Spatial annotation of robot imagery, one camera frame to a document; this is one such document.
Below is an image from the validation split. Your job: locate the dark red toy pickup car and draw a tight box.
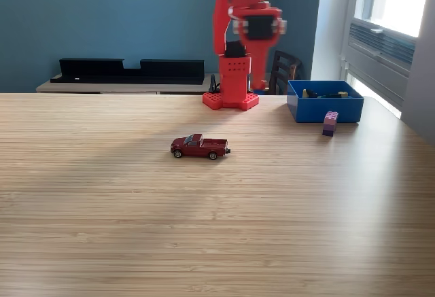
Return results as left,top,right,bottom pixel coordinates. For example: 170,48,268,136
170,133,232,161

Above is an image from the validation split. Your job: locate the dark wooden chair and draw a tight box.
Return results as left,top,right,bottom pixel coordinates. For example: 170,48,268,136
268,50,303,96

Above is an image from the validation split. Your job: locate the blue plastic box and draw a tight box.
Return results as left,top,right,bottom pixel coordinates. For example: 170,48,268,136
285,80,364,124

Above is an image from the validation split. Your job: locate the purple brick stack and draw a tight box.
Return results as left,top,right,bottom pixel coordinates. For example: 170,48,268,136
321,110,339,137

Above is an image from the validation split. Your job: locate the grey window heating unit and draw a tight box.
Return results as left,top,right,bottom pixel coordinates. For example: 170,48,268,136
341,18,417,109

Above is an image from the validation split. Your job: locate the bright window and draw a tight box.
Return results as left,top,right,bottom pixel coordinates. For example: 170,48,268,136
353,0,435,38

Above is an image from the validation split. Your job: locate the black long shelf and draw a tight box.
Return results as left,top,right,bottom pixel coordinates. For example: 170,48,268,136
50,58,206,85

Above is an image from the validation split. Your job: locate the pale wooden sideboard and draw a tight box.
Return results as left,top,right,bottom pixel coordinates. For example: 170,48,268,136
35,72,273,96

